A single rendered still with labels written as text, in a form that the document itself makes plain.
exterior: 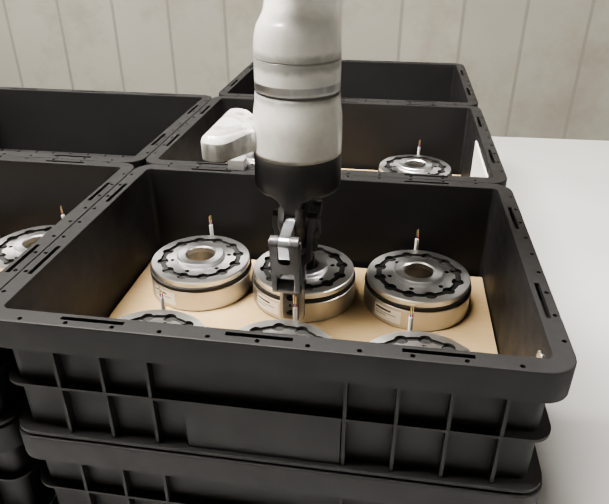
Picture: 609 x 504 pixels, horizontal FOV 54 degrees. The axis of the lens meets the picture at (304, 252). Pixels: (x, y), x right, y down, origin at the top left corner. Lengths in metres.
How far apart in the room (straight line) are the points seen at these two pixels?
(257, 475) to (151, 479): 0.10
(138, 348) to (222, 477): 0.13
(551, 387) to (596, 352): 0.43
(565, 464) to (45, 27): 2.44
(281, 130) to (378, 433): 0.24
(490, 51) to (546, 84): 0.25
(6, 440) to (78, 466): 0.06
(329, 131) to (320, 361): 0.19
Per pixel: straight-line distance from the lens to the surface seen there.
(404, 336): 0.51
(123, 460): 0.50
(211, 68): 2.49
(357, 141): 0.93
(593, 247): 1.08
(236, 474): 0.47
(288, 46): 0.46
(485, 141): 0.77
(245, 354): 0.39
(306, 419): 0.43
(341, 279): 0.58
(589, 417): 0.73
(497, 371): 0.39
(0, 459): 0.58
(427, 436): 0.44
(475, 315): 0.61
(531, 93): 2.48
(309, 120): 0.47
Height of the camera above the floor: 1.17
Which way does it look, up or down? 29 degrees down
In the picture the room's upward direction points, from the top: straight up
